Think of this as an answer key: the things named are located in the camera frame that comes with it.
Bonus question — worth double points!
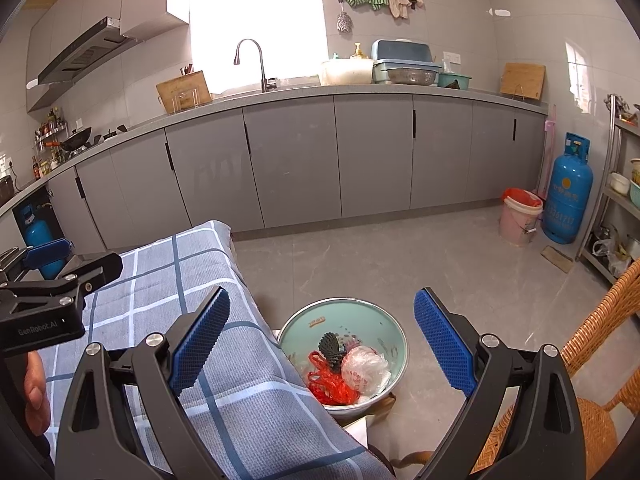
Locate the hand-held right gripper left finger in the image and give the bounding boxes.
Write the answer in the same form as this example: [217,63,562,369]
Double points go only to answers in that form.
[55,285,232,480]

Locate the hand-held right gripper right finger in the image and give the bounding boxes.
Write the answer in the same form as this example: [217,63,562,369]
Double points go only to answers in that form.
[413,287,587,480]

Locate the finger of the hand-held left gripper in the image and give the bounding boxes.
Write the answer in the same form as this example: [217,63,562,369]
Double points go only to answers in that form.
[22,238,72,279]
[55,252,125,295]

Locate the green metal basin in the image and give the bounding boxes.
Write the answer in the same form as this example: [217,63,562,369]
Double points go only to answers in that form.
[277,298,409,422]

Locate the clear plastic bag red print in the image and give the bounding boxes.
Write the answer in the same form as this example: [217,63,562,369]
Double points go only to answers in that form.
[340,345,392,395]

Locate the black foam net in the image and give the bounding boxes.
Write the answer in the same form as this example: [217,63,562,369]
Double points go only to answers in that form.
[318,332,347,372]

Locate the large red mesh bag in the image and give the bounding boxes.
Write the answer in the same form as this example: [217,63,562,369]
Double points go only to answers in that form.
[307,350,361,407]

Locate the person's left hand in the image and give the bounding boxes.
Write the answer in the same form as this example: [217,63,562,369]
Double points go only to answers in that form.
[23,351,51,436]

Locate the blue checked tablecloth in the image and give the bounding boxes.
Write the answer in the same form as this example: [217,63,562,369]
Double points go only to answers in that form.
[35,219,397,480]

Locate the black wok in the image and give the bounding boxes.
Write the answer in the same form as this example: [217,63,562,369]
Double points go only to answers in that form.
[44,127,94,154]

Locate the spice rack with bottles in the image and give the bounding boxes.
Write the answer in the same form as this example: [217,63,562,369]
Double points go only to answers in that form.
[31,107,69,179]

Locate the gas stove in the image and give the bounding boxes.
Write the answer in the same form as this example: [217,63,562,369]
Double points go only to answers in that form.
[69,129,121,154]

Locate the pink bucket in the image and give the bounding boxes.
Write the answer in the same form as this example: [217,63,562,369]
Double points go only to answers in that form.
[498,187,544,247]

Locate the wicker chair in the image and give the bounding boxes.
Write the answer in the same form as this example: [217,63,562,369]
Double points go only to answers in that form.
[469,257,640,480]

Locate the wooden cutting board in rack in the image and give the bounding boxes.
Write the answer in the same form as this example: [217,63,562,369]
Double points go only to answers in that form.
[155,69,214,114]

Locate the grey base cabinets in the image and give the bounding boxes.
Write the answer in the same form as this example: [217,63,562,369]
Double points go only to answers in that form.
[0,91,549,262]

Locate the range hood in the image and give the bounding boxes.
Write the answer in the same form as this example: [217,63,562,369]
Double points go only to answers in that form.
[25,16,141,91]

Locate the steel shelf rack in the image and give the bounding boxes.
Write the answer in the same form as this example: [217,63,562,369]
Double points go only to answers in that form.
[577,92,640,287]

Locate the steel faucet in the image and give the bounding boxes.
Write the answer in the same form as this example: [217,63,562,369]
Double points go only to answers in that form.
[233,38,279,94]

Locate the green plastic basket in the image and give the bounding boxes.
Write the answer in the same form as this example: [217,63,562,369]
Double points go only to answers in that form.
[437,72,473,91]

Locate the steel basin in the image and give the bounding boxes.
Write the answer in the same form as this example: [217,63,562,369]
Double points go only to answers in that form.
[385,67,439,86]

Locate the wooden cutting board on stand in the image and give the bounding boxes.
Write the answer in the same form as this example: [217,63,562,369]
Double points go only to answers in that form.
[499,62,546,101]

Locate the white plastic container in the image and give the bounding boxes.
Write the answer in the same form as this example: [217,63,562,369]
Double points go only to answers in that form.
[319,58,375,87]

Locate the blue dish drainer box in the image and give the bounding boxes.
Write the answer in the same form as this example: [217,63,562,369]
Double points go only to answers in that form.
[370,38,435,84]

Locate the window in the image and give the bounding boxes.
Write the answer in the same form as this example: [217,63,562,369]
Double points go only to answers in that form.
[188,0,330,94]

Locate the beige gloves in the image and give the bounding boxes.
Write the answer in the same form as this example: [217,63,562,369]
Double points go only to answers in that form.
[388,0,425,21]

